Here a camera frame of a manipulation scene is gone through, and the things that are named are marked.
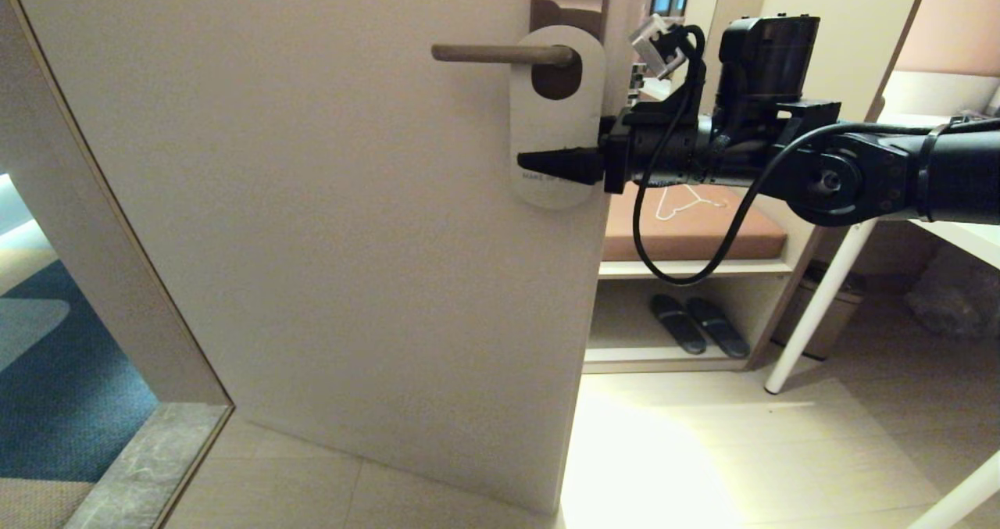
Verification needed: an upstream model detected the blue do-not-disturb door sign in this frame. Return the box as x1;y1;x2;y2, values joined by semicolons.
509;25;607;209

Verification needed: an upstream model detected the beige wooden door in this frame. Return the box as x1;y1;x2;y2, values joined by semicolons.
6;0;653;514

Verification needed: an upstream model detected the grey marble door threshold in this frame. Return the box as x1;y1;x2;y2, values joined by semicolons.
62;404;231;529

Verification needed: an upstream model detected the brown bench cushion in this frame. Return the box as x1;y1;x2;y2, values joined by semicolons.
600;181;788;263

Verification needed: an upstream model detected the dark slipper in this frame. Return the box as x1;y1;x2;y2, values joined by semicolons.
686;298;749;360
650;295;707;356

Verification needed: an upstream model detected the white table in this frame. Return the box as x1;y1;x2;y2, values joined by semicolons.
764;218;1000;529

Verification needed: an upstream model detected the beige waste bin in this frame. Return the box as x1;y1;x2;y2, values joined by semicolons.
785;262;866;362

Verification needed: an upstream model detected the beige wardrobe shelf unit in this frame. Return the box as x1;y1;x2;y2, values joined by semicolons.
582;0;934;375

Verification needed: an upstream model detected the white washbasin counter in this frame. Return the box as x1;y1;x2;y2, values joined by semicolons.
875;72;1000;123

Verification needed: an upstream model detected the grey plastic bag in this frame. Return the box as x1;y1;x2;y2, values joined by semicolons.
904;252;1000;338

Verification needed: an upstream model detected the white wire clothes hanger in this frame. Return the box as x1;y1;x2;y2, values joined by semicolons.
655;185;727;222

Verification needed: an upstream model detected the black camera cable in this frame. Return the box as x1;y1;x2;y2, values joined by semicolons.
631;25;938;286

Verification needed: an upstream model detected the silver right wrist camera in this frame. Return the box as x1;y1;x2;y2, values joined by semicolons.
630;15;688;80

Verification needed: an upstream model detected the bronze door handle lever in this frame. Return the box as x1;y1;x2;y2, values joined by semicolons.
431;43;583;67

